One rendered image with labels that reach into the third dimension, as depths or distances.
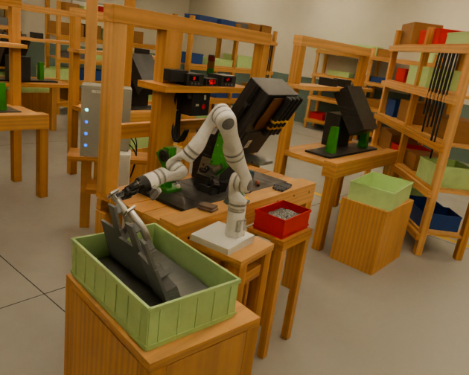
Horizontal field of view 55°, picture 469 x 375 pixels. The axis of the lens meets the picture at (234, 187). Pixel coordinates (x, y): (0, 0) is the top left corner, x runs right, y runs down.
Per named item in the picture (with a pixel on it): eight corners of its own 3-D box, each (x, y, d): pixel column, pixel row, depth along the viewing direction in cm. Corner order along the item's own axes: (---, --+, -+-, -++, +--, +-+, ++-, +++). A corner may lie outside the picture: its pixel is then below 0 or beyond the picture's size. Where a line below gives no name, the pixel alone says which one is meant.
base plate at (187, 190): (286, 184, 342) (287, 181, 342) (184, 213, 257) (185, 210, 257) (243, 169, 366) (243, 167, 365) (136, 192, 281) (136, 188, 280)
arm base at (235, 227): (246, 234, 236) (250, 204, 230) (234, 239, 229) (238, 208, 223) (232, 228, 241) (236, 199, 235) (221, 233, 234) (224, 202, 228)
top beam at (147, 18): (270, 45, 355) (272, 33, 353) (113, 21, 239) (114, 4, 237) (260, 45, 360) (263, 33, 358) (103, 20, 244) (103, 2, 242)
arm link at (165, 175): (161, 191, 197) (149, 177, 200) (187, 178, 207) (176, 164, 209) (164, 182, 192) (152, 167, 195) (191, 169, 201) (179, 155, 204)
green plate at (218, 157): (230, 170, 295) (239, 138, 293) (222, 168, 289) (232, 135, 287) (217, 165, 302) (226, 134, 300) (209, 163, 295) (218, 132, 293)
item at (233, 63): (263, 138, 985) (280, 27, 918) (179, 146, 803) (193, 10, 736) (244, 132, 1017) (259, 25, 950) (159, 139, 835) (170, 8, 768)
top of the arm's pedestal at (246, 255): (273, 250, 242) (275, 243, 241) (240, 269, 216) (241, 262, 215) (225, 231, 258) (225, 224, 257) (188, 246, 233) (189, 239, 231)
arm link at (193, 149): (179, 142, 201) (184, 154, 195) (218, 97, 194) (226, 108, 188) (193, 150, 207) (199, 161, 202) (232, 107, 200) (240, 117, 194)
